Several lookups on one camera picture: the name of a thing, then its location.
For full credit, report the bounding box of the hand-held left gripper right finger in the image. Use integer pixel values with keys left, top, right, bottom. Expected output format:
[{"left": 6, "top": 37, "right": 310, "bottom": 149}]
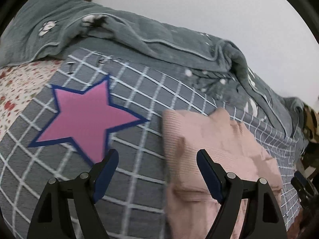
[{"left": 196, "top": 149, "right": 289, "bottom": 239}]

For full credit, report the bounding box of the floral bed sheet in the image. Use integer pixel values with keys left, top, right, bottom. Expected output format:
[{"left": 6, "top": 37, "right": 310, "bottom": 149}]
[{"left": 0, "top": 59, "right": 63, "bottom": 140}]

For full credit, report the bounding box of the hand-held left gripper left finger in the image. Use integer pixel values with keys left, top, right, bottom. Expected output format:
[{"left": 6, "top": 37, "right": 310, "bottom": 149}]
[{"left": 27, "top": 149, "right": 119, "bottom": 239}]

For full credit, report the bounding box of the dark wooden chair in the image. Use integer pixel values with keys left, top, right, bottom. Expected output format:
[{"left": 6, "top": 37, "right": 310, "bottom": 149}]
[{"left": 298, "top": 143, "right": 319, "bottom": 180}]

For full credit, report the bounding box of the grey-green quilt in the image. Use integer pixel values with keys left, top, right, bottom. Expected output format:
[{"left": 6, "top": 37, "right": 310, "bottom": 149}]
[{"left": 0, "top": 0, "right": 308, "bottom": 140}]

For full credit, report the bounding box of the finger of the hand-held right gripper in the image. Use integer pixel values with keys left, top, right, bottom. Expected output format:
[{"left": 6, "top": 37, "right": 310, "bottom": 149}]
[{"left": 290, "top": 170, "right": 315, "bottom": 208}]

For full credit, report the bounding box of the camouflage garment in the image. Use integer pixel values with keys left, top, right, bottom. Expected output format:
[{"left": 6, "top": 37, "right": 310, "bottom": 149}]
[{"left": 300, "top": 102, "right": 319, "bottom": 145}]

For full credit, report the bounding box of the grey checked blanket with stars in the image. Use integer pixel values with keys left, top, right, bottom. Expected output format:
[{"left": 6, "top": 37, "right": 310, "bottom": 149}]
[{"left": 0, "top": 47, "right": 303, "bottom": 239}]

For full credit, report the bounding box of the pink knit garment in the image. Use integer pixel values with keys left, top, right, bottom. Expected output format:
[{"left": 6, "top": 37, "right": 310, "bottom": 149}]
[{"left": 162, "top": 108, "right": 285, "bottom": 239}]

